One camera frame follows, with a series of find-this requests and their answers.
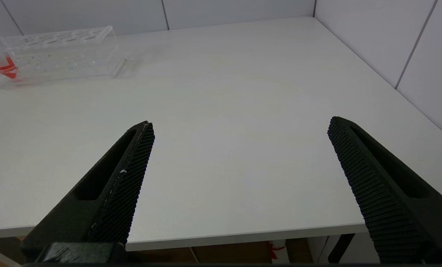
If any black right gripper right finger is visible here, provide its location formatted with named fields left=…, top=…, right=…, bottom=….
left=327, top=116, right=442, bottom=264

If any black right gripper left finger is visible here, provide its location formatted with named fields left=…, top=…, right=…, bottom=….
left=21, top=121, right=155, bottom=248

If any clear acrylic test tube rack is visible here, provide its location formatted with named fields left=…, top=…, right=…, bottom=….
left=0, top=25, right=126, bottom=89

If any test tube with red pigment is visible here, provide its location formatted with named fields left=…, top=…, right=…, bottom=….
left=0, top=17, right=20, bottom=80

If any black table leg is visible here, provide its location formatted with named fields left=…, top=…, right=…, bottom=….
left=328, top=233, right=355, bottom=264

